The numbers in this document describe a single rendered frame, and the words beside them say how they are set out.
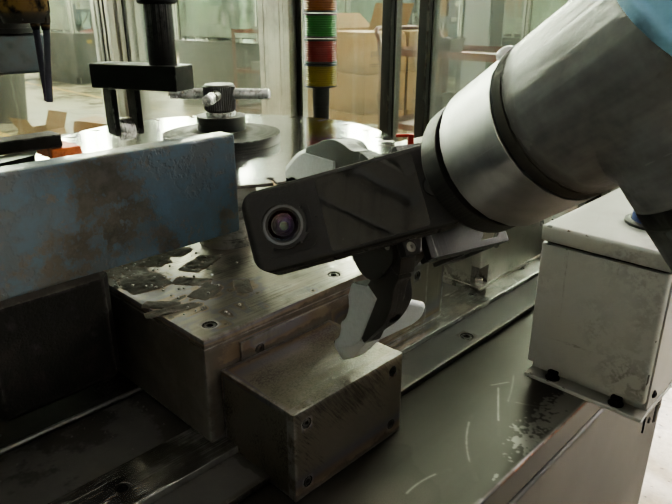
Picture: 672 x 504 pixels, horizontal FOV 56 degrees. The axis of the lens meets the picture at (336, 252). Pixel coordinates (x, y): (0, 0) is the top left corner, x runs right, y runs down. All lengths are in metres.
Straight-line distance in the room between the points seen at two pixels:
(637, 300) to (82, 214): 0.41
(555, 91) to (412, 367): 0.40
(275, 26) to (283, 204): 0.91
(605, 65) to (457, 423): 0.37
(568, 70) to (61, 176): 0.24
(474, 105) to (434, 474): 0.30
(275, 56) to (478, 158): 0.97
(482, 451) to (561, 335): 0.13
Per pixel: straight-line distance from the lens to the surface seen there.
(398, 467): 0.50
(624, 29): 0.23
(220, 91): 0.60
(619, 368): 0.58
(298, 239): 0.33
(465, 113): 0.29
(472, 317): 0.71
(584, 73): 0.24
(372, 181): 0.33
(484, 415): 0.56
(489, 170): 0.28
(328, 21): 0.87
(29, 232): 0.35
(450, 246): 0.37
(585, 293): 0.57
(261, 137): 0.59
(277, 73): 1.23
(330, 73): 0.88
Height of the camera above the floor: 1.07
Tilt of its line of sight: 21 degrees down
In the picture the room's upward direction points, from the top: straight up
